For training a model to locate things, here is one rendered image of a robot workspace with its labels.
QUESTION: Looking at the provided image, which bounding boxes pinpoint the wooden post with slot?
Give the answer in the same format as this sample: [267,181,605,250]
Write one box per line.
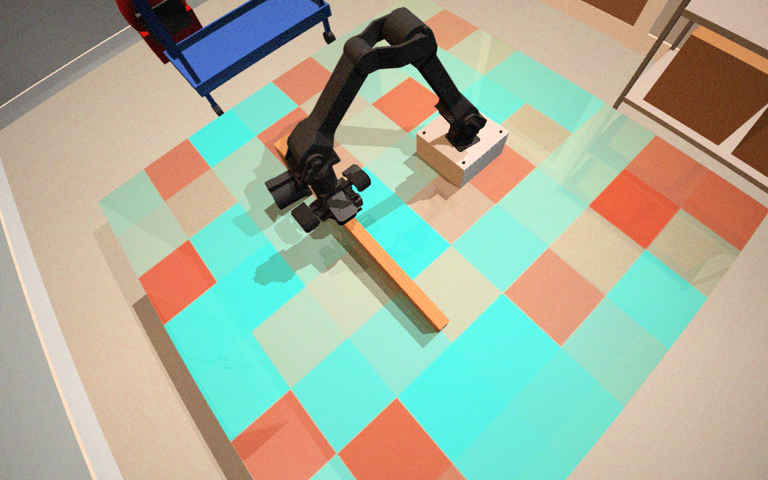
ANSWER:
[273,132,313,197]

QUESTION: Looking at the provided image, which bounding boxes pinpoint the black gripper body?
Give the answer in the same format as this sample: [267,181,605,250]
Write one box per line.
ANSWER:
[291,164,371,233]

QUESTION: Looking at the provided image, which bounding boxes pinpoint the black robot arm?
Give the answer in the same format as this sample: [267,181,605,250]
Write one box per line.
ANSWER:
[265,7,487,225]

